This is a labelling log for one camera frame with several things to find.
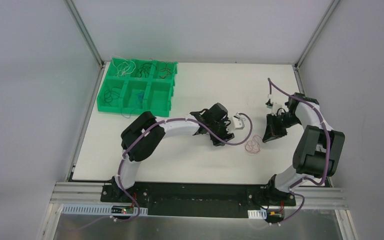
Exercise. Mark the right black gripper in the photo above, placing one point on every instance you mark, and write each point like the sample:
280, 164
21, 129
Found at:
276, 124

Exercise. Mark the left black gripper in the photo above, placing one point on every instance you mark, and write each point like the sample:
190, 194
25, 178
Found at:
221, 133

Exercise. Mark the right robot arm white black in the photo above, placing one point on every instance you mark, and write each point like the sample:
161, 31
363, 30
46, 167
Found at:
318, 151

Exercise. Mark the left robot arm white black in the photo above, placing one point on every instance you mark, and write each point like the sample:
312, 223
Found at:
141, 138

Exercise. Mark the right controller board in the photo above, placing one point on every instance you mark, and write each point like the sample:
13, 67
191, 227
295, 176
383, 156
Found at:
275, 216

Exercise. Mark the controller board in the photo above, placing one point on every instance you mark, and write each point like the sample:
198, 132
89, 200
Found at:
119, 210
275, 216

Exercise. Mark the green compartment tray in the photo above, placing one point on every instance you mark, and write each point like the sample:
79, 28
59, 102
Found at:
133, 86

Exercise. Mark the left controller board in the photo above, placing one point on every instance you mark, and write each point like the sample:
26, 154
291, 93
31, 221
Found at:
119, 210

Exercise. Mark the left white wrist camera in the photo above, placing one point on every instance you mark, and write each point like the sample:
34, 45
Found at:
237, 122

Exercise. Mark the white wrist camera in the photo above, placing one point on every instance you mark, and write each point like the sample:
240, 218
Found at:
276, 108
237, 122

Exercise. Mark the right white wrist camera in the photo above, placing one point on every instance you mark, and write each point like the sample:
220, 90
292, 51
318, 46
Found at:
276, 108

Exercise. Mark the right white slotted duct piece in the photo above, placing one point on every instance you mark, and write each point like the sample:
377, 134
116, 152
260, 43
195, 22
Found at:
260, 214

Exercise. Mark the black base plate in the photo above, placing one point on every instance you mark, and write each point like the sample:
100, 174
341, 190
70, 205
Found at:
191, 199

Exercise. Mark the white slotted cable duct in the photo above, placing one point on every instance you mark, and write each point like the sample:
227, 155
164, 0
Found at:
98, 209

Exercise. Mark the aluminium frame rail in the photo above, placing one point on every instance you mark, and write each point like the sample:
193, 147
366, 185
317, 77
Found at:
319, 198

